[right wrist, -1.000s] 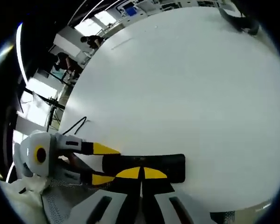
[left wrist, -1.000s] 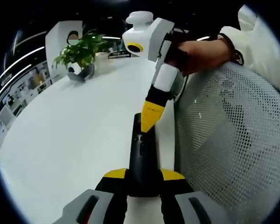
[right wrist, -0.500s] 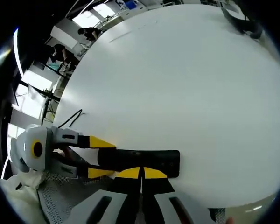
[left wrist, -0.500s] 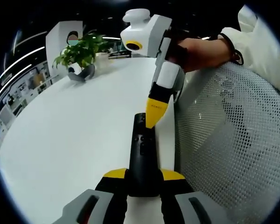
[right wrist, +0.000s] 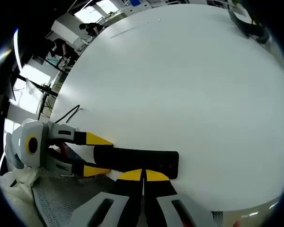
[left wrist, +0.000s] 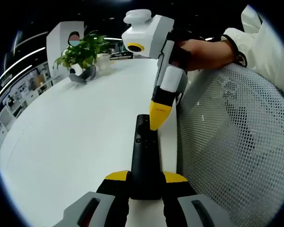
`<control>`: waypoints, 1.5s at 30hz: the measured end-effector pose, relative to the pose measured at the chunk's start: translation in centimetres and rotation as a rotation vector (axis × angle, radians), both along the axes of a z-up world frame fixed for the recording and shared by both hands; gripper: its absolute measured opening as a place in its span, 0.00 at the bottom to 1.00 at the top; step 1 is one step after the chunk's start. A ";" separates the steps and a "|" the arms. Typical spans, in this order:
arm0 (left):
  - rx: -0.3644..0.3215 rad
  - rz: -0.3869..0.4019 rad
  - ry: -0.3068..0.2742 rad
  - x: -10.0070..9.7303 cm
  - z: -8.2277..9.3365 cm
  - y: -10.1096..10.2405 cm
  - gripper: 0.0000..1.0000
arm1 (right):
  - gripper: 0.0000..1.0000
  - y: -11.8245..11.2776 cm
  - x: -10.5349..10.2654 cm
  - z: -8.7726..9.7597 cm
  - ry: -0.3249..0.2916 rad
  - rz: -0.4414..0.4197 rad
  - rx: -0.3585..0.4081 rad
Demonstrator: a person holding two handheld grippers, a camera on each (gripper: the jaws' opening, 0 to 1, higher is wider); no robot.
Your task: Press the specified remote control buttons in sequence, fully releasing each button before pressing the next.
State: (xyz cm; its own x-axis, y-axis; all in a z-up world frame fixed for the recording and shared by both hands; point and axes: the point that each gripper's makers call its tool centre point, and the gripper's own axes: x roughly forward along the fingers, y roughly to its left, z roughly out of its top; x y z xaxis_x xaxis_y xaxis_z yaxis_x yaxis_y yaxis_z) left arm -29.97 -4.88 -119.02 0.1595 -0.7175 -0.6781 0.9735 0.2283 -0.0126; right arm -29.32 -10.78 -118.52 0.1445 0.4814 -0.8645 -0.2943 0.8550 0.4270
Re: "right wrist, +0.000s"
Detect dark grey object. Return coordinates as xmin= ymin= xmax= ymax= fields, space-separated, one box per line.
xmin=228 ymin=9 xmax=270 ymax=45

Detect black cable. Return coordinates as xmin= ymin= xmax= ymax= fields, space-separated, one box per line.
xmin=53 ymin=104 xmax=81 ymax=125

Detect black tripod stand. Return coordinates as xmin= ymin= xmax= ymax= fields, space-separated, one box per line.
xmin=13 ymin=72 xmax=60 ymax=120

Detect white board panel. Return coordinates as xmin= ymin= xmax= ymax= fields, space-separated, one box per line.
xmin=25 ymin=77 xmax=45 ymax=112

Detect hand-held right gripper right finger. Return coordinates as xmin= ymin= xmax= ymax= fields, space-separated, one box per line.
xmin=144 ymin=169 xmax=220 ymax=227

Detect black remote control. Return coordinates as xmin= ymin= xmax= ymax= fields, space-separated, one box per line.
xmin=93 ymin=146 xmax=180 ymax=180

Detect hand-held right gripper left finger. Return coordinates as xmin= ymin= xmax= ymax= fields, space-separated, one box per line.
xmin=68 ymin=168 xmax=144 ymax=227

